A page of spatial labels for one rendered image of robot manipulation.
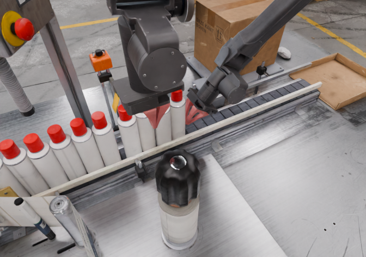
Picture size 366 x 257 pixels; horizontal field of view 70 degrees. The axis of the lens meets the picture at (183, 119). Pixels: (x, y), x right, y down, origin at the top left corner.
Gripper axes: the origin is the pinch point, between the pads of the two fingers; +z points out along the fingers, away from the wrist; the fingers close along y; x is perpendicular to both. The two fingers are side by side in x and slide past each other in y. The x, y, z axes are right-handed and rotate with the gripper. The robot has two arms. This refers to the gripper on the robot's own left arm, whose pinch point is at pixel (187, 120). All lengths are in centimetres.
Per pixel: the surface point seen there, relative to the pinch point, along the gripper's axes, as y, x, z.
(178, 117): 2.6, -6.9, -1.7
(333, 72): -5, 68, -43
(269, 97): -1.2, 32.3, -19.4
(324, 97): 6, 54, -32
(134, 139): 3.1, -16.9, 8.5
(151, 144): 2.2, -9.0, 10.2
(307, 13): -182, 283, -113
